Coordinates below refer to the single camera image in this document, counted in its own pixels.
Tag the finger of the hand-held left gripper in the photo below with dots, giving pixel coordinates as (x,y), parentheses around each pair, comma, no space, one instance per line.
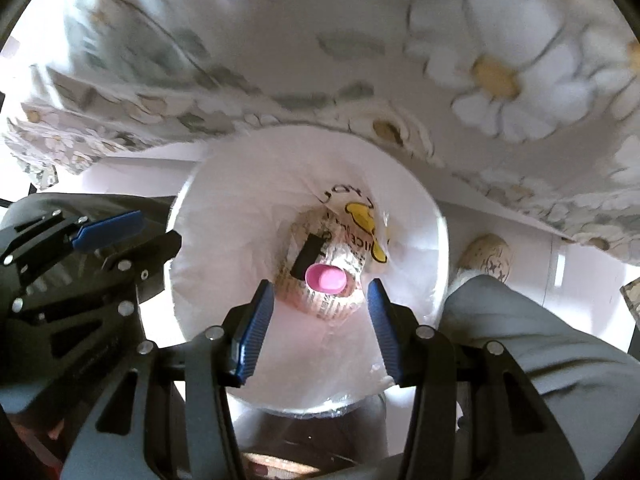
(155,252)
(107,227)

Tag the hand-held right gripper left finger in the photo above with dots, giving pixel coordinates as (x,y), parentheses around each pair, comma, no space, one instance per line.
(255,330)

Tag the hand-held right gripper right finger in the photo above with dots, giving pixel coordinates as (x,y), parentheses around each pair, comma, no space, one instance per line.
(382,330)

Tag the bin with white liner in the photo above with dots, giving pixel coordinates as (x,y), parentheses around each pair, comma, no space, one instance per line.
(225,220)

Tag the clear bag with yellow print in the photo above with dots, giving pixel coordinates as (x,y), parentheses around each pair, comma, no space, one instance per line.
(360,215)

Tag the patterned beige slipper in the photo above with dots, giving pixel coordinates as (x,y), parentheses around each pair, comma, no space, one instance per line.
(487,257)

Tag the person's right leg grey trousers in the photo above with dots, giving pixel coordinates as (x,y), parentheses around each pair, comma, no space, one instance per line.
(525,330)

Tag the floral bed sheet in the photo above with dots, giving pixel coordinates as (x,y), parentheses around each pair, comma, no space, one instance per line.
(350,35)

